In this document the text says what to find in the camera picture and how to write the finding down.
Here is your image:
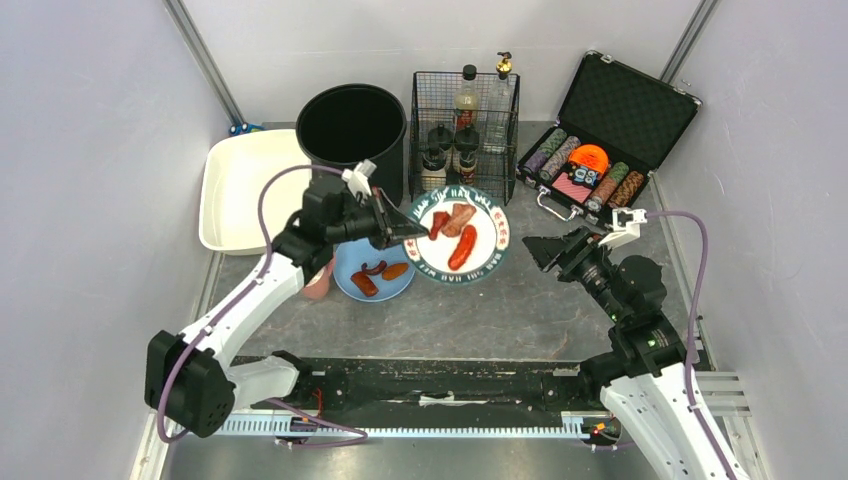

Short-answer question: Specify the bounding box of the brown poker chip roll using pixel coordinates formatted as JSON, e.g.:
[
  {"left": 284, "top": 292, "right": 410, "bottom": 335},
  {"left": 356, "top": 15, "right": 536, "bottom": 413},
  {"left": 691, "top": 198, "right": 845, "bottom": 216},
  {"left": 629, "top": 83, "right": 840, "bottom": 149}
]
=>
[{"left": 607, "top": 171, "right": 645, "bottom": 209}]

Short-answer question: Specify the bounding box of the pink handled cream mug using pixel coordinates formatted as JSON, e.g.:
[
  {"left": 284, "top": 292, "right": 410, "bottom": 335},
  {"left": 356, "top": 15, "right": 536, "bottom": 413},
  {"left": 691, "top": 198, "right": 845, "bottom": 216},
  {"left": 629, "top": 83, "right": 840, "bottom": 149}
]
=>
[{"left": 301, "top": 258, "right": 335, "bottom": 300}]

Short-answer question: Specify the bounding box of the pink card deck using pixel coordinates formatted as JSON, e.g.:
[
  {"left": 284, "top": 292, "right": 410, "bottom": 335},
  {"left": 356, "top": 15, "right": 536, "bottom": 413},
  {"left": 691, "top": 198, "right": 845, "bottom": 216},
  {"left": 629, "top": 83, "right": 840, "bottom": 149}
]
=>
[{"left": 552, "top": 172, "right": 593, "bottom": 204}]

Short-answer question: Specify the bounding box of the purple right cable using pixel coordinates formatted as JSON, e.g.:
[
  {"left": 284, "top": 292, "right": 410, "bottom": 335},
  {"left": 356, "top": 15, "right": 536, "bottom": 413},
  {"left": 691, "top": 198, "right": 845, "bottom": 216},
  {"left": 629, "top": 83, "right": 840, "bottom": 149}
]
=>
[{"left": 645, "top": 210, "right": 740, "bottom": 480}]

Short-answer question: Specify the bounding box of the orange nugget toy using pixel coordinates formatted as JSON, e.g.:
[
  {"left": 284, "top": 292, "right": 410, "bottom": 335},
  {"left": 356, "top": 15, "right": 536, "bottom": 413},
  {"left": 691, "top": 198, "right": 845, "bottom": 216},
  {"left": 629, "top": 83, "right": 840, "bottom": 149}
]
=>
[{"left": 381, "top": 263, "right": 409, "bottom": 281}]

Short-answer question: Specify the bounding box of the purple cable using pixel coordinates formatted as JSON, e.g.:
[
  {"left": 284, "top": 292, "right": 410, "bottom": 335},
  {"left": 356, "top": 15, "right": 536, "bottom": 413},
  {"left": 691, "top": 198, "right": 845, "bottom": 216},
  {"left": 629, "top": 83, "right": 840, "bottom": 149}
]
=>
[
  {"left": 645, "top": 210, "right": 740, "bottom": 480},
  {"left": 155, "top": 164, "right": 346, "bottom": 444}
]

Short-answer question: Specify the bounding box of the pink poker chip roll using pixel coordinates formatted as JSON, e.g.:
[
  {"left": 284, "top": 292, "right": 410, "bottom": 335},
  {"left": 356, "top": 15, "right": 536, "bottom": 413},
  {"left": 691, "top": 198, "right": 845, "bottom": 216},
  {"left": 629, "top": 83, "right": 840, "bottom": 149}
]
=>
[{"left": 538, "top": 136, "right": 581, "bottom": 181}]

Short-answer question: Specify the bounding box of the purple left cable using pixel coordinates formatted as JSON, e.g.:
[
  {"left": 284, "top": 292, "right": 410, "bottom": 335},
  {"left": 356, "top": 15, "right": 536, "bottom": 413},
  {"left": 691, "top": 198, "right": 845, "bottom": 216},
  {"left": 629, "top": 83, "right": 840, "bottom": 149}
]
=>
[{"left": 155, "top": 164, "right": 346, "bottom": 444}]

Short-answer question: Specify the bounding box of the blue toy car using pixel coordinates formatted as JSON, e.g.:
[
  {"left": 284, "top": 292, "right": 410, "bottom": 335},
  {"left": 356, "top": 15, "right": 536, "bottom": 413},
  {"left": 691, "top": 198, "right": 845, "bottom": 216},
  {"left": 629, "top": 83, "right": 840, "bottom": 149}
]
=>
[{"left": 229, "top": 123, "right": 265, "bottom": 136}]

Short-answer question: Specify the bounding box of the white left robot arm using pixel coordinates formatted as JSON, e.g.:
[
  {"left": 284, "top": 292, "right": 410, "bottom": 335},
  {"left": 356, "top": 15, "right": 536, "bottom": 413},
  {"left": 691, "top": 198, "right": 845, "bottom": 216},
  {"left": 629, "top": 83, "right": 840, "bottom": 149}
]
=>
[{"left": 144, "top": 172, "right": 428, "bottom": 443}]

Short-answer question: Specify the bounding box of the black poker chip case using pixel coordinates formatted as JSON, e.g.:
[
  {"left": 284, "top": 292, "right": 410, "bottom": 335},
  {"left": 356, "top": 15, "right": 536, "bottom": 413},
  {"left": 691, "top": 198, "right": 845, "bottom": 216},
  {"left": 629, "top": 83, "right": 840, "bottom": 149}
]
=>
[{"left": 515, "top": 50, "right": 702, "bottom": 227}]

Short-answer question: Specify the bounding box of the red drumstick toy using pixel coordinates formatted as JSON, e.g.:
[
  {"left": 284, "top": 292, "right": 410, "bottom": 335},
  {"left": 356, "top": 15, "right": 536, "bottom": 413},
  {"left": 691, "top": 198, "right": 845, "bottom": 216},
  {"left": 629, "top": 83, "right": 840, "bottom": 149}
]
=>
[{"left": 428, "top": 211, "right": 451, "bottom": 241}]

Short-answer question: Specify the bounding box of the sauce bottle red label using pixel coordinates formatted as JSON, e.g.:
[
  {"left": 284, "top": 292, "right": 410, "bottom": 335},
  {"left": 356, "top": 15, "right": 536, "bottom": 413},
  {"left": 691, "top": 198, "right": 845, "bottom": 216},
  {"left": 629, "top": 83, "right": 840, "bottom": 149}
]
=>
[{"left": 453, "top": 64, "right": 480, "bottom": 132}]

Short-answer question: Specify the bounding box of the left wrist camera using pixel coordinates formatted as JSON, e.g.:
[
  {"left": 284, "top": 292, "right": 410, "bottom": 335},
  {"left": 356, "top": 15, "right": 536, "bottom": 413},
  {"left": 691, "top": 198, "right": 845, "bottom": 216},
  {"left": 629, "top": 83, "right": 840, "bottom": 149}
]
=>
[{"left": 341, "top": 159, "right": 377, "bottom": 201}]

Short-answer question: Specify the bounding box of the blue plate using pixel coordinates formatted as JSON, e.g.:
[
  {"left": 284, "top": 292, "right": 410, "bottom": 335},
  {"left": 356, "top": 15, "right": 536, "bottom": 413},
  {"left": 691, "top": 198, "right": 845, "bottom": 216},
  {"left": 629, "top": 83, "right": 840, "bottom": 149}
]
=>
[{"left": 333, "top": 239, "right": 414, "bottom": 302}]

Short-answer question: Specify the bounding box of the spice jar black lid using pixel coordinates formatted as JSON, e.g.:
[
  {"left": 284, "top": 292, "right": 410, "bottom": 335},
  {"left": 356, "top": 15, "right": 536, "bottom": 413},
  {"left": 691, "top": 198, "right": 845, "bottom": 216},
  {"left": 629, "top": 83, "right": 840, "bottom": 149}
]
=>
[
  {"left": 427, "top": 123, "right": 454, "bottom": 153},
  {"left": 421, "top": 146, "right": 447, "bottom": 192},
  {"left": 453, "top": 124, "right": 480, "bottom": 159}
]

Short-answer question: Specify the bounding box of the small dark spice jar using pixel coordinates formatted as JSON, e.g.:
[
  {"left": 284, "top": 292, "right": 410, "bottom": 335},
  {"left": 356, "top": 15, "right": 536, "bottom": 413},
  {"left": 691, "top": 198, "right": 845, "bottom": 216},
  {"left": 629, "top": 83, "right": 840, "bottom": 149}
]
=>
[{"left": 458, "top": 151, "right": 477, "bottom": 185}]

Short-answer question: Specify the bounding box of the brown steak piece toy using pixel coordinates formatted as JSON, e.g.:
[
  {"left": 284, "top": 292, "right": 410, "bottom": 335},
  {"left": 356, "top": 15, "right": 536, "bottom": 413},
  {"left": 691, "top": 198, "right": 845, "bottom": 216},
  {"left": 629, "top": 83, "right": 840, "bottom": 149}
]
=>
[{"left": 441, "top": 203, "right": 476, "bottom": 238}]

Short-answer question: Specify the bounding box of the white patterned rim plate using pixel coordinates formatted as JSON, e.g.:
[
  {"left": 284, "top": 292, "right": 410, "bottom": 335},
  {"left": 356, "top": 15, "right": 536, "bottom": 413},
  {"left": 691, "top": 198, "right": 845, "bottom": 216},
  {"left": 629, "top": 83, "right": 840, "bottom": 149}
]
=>
[{"left": 403, "top": 185, "right": 511, "bottom": 285}]

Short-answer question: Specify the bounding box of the red-brown meat roll toy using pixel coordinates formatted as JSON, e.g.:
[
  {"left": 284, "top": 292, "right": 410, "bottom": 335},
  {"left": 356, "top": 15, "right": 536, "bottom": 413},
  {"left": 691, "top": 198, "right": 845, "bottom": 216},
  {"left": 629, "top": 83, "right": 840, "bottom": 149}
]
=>
[{"left": 350, "top": 271, "right": 379, "bottom": 298}]

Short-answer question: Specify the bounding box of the black wire basket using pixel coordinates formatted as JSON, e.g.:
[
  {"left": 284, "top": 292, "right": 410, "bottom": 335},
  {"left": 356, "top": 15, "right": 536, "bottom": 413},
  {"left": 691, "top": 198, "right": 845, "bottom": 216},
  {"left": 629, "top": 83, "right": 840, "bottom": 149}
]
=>
[{"left": 406, "top": 71, "right": 521, "bottom": 204}]

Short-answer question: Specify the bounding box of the black trash bin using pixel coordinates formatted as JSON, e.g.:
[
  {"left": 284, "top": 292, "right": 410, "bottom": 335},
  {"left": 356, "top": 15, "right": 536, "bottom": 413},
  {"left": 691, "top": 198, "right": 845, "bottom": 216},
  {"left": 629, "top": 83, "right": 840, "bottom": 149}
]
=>
[{"left": 295, "top": 84, "right": 407, "bottom": 205}]

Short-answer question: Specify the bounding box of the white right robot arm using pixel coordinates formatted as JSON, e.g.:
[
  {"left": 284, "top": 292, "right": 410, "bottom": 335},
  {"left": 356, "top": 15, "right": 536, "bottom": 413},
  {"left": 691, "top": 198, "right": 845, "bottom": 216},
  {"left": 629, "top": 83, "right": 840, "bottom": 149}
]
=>
[{"left": 522, "top": 227, "right": 749, "bottom": 479}]

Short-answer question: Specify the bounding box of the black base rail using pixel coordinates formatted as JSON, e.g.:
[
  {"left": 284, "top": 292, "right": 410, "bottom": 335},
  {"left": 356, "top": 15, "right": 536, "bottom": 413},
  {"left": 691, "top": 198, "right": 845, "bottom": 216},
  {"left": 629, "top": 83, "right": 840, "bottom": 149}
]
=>
[{"left": 231, "top": 357, "right": 644, "bottom": 432}]

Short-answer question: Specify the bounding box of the green brown chip roll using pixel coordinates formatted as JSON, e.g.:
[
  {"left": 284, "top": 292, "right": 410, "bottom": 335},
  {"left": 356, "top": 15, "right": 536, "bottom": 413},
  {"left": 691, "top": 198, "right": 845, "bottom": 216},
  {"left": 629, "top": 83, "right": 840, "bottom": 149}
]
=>
[{"left": 585, "top": 162, "right": 630, "bottom": 212}]

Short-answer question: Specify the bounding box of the clear bottle gold pump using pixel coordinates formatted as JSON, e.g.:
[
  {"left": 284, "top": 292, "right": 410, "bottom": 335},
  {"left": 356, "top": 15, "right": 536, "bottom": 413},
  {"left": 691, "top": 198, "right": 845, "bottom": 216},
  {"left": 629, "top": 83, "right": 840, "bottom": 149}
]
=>
[{"left": 483, "top": 51, "right": 512, "bottom": 154}]

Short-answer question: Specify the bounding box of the orange round toy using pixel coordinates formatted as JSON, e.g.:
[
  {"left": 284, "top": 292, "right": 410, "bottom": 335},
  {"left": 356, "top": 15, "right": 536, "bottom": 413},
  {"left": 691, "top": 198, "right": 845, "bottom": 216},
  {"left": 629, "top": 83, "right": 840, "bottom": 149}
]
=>
[{"left": 569, "top": 144, "right": 610, "bottom": 174}]

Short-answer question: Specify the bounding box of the green poker chip roll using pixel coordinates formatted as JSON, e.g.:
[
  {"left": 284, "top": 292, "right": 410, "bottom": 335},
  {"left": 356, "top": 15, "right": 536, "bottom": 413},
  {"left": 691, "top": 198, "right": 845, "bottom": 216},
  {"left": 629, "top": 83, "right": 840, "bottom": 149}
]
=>
[{"left": 520, "top": 128, "right": 568, "bottom": 174}]

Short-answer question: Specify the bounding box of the red sausage toy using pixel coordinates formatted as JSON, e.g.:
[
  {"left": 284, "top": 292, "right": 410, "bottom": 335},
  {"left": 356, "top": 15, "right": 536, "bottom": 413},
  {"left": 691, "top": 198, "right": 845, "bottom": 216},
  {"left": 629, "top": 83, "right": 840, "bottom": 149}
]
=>
[{"left": 448, "top": 225, "right": 478, "bottom": 271}]

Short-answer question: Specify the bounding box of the brown octopus tentacle toy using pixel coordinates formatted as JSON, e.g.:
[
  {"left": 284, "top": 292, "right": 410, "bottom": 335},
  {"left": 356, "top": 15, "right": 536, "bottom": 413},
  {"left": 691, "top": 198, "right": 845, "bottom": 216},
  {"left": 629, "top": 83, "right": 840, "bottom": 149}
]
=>
[{"left": 361, "top": 260, "right": 388, "bottom": 276}]

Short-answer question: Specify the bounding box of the white rectangular basin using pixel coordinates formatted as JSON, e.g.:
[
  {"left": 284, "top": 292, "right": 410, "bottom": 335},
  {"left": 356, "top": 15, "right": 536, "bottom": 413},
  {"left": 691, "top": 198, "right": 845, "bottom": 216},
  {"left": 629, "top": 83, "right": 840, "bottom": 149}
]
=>
[{"left": 198, "top": 129, "right": 311, "bottom": 256}]

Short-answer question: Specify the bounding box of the blue dice box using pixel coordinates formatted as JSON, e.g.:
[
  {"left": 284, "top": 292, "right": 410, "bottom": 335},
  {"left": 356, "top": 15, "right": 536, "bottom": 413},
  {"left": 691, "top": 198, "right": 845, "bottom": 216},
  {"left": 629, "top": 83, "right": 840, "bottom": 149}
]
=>
[{"left": 572, "top": 166, "right": 600, "bottom": 188}]

